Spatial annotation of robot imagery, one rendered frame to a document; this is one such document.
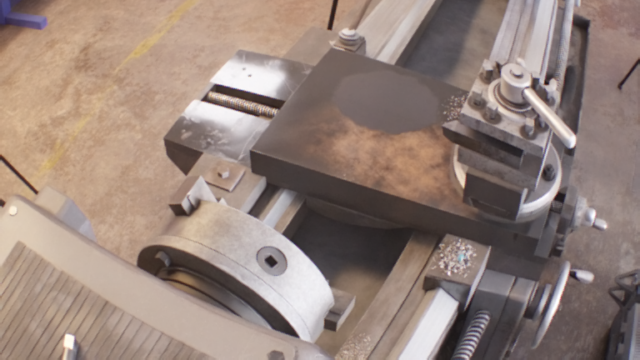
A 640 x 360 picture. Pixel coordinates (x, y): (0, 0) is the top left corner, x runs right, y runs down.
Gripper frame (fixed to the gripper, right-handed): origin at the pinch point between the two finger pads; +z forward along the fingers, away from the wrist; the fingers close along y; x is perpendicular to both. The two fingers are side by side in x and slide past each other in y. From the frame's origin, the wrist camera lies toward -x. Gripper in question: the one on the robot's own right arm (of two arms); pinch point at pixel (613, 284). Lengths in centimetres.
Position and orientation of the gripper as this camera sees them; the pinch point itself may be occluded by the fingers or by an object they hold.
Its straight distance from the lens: 160.6
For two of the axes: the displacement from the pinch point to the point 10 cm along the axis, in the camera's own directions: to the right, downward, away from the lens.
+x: -4.2, 7.5, -5.0
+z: -9.0, -2.8, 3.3
